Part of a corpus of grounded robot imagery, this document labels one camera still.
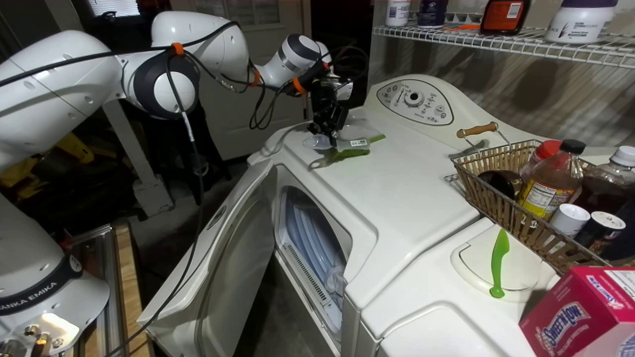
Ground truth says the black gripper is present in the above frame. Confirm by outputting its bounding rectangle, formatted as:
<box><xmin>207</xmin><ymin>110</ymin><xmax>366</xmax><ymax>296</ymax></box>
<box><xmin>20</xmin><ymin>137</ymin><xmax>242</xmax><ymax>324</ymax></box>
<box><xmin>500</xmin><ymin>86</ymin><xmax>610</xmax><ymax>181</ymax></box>
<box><xmin>310</xmin><ymin>72</ymin><xmax>354</xmax><ymax>153</ymax></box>

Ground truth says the white dryer machine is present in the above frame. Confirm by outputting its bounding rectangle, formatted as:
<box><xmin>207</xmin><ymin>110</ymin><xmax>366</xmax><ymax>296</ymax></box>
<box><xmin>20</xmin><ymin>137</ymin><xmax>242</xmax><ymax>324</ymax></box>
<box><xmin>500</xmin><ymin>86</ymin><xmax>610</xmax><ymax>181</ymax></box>
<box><xmin>244</xmin><ymin>72</ymin><xmax>532</xmax><ymax>357</ymax></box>

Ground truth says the white washing machine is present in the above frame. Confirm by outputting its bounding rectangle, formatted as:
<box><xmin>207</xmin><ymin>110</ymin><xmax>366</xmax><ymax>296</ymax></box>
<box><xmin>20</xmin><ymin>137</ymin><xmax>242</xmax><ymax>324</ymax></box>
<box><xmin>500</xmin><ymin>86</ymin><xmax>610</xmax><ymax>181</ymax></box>
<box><xmin>344</xmin><ymin>215</ymin><xmax>635</xmax><ymax>357</ymax></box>

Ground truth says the lint filter strip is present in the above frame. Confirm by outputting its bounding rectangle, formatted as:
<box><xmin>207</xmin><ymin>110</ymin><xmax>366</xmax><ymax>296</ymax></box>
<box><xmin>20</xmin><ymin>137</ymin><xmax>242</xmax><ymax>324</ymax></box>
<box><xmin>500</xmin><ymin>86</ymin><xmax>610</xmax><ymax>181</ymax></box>
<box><xmin>356</xmin><ymin>134</ymin><xmax>387</xmax><ymax>149</ymax></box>

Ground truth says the oval dryer control panel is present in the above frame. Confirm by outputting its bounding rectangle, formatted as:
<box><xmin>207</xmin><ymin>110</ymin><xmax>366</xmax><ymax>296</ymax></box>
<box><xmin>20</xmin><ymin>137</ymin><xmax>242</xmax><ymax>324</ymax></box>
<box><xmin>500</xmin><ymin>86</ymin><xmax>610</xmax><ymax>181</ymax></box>
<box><xmin>373</xmin><ymin>78</ymin><xmax>457</xmax><ymax>130</ymax></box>

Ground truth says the tall white bottle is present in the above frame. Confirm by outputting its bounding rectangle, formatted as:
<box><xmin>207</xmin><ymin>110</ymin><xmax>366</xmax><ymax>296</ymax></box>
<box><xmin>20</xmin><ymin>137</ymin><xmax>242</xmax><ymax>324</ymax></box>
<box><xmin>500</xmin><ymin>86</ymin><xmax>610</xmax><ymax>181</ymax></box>
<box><xmin>383</xmin><ymin>0</ymin><xmax>413</xmax><ymax>30</ymax></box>

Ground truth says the dark cylindrical can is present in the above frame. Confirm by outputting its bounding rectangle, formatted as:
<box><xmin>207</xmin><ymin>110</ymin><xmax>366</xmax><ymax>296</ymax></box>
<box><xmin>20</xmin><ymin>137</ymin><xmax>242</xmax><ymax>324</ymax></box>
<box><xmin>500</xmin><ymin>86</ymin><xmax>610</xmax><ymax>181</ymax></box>
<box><xmin>417</xmin><ymin>0</ymin><xmax>451</xmax><ymax>28</ymax></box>

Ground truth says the orange sponge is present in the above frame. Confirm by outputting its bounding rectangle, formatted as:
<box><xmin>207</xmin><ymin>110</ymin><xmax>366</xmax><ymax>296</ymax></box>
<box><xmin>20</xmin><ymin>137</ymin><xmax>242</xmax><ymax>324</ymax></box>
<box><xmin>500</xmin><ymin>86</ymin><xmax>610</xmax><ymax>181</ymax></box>
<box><xmin>443</xmin><ymin>18</ymin><xmax>483</xmax><ymax>34</ymax></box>

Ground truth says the dark bowl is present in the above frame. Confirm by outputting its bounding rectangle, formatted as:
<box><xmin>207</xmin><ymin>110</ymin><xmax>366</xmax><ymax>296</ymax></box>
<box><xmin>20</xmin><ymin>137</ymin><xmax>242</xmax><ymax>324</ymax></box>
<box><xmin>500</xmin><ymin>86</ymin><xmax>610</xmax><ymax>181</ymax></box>
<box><xmin>475</xmin><ymin>169</ymin><xmax>520</xmax><ymax>203</ymax></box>

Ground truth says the white dryer door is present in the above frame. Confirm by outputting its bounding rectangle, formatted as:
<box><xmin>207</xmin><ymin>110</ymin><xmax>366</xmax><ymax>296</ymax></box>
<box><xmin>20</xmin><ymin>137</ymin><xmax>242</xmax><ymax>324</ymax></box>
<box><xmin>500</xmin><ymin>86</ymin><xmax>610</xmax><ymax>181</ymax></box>
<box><xmin>137</xmin><ymin>159</ymin><xmax>280</xmax><ymax>357</ymax></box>

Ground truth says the wicker basket with bottles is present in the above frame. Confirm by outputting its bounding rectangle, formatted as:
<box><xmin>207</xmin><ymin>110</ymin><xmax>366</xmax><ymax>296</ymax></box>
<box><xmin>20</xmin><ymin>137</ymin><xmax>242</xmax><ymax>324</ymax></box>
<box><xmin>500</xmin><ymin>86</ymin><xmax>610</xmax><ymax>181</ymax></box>
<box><xmin>447</xmin><ymin>137</ymin><xmax>635</xmax><ymax>278</ymax></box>

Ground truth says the green plastic scraper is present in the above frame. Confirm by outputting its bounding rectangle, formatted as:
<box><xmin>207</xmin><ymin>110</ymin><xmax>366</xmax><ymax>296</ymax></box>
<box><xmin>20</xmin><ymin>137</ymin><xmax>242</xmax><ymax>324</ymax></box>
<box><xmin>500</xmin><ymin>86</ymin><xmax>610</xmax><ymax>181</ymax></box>
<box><xmin>487</xmin><ymin>227</ymin><xmax>514</xmax><ymax>302</ymax></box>

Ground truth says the clear bottle brown liquid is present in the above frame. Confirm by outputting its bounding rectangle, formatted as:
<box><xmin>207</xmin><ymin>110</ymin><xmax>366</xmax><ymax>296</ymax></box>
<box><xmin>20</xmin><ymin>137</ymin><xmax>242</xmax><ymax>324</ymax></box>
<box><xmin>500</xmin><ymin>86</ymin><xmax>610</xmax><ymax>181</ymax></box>
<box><xmin>479</xmin><ymin>0</ymin><xmax>532</xmax><ymax>38</ymax></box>

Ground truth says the red capped bottle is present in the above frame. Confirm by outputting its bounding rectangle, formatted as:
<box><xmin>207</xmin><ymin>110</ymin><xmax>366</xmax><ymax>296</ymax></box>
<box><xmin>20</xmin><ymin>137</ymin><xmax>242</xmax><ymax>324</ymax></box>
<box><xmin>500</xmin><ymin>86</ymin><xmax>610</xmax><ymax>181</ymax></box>
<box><xmin>516</xmin><ymin>139</ymin><xmax>586</xmax><ymax>223</ymax></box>

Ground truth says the small white capped bottle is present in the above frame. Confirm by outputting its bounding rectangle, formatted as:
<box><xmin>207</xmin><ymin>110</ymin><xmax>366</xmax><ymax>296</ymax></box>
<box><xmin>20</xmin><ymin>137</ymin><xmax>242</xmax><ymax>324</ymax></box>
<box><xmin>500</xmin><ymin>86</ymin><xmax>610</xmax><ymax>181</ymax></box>
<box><xmin>546</xmin><ymin>201</ymin><xmax>592</xmax><ymax>241</ymax></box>

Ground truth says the wooden platform board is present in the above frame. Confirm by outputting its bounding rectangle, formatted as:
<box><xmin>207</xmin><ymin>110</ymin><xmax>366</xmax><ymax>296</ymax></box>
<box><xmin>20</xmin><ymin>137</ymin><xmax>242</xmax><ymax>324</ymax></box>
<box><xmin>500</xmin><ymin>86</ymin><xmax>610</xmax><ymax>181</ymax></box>
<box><xmin>110</xmin><ymin>217</ymin><xmax>157</xmax><ymax>357</ymax></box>

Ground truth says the yellow plastic object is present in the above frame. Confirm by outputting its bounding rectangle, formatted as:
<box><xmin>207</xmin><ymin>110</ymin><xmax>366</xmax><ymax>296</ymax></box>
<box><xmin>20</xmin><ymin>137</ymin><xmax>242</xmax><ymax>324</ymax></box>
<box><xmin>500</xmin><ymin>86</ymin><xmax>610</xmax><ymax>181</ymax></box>
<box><xmin>0</xmin><ymin>132</ymin><xmax>96</xmax><ymax>201</ymax></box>

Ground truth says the white jar dark lid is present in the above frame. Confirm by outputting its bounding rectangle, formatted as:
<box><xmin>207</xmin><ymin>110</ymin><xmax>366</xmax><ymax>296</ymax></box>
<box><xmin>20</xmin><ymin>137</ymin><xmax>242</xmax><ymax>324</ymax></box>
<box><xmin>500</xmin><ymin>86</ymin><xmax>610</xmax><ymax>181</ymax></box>
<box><xmin>544</xmin><ymin>0</ymin><xmax>622</xmax><ymax>46</ymax></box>

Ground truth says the dark liquid bottle white cap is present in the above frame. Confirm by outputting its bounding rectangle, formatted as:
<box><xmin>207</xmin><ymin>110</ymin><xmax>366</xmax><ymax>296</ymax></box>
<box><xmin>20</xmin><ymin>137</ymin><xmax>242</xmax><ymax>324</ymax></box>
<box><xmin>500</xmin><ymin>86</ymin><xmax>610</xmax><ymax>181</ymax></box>
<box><xmin>580</xmin><ymin>143</ymin><xmax>635</xmax><ymax>215</ymax></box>

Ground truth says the black bottle white cap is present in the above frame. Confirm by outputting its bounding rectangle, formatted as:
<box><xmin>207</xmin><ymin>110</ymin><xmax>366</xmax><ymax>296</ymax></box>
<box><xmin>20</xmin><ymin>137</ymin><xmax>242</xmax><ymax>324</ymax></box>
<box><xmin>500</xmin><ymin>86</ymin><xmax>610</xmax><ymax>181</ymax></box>
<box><xmin>574</xmin><ymin>209</ymin><xmax>629</xmax><ymax>253</ymax></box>

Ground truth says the pink cardboard box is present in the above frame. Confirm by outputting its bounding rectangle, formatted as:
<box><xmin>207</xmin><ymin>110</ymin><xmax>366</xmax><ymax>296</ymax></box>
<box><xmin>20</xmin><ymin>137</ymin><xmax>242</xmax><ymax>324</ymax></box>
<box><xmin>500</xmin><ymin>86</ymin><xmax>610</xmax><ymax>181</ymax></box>
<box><xmin>518</xmin><ymin>264</ymin><xmax>635</xmax><ymax>357</ymax></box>

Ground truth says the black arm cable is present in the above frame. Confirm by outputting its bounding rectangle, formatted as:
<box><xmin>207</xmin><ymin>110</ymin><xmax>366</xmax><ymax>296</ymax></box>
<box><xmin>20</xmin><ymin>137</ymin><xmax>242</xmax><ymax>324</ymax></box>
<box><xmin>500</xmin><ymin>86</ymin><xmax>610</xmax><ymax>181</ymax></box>
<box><xmin>106</xmin><ymin>18</ymin><xmax>369</xmax><ymax>357</ymax></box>

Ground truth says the white slanted post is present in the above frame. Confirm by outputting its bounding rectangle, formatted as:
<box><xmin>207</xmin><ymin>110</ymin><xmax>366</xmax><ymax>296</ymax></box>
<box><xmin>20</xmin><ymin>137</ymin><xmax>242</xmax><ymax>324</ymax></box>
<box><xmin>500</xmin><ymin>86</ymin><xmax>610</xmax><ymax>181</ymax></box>
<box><xmin>44</xmin><ymin>0</ymin><xmax>175</xmax><ymax>219</ymax></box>

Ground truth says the white wire shelf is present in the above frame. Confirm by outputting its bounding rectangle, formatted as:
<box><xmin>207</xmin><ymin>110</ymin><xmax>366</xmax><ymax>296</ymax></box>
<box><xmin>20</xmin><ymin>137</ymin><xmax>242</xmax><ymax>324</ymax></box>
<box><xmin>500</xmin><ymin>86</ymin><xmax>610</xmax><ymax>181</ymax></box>
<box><xmin>371</xmin><ymin>22</ymin><xmax>635</xmax><ymax>72</ymax></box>

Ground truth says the aluminium frame rail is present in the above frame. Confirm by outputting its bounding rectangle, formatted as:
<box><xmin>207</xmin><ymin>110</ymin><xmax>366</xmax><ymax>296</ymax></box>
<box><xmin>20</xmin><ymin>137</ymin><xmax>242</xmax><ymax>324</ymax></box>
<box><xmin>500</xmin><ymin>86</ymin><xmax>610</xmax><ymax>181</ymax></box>
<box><xmin>64</xmin><ymin>223</ymin><xmax>125</xmax><ymax>357</ymax></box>

